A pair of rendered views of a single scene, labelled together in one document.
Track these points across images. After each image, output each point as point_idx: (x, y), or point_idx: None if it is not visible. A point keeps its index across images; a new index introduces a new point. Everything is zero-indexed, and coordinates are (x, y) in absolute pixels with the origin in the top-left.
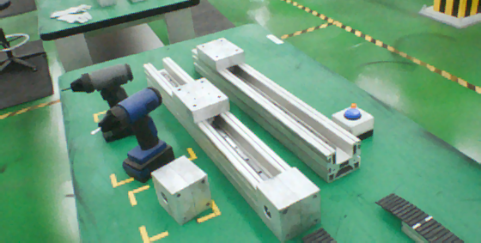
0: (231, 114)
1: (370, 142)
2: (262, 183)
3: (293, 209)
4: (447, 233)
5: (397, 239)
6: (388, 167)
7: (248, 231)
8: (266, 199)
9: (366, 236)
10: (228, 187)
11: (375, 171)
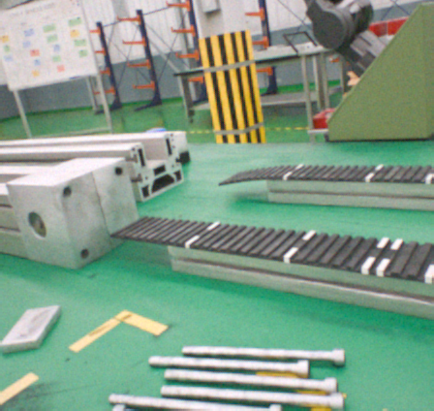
0: None
1: (190, 165)
2: (17, 179)
3: (82, 190)
4: (332, 168)
5: (267, 209)
6: (222, 172)
7: (7, 279)
8: (28, 192)
9: (221, 220)
10: None
11: (206, 177)
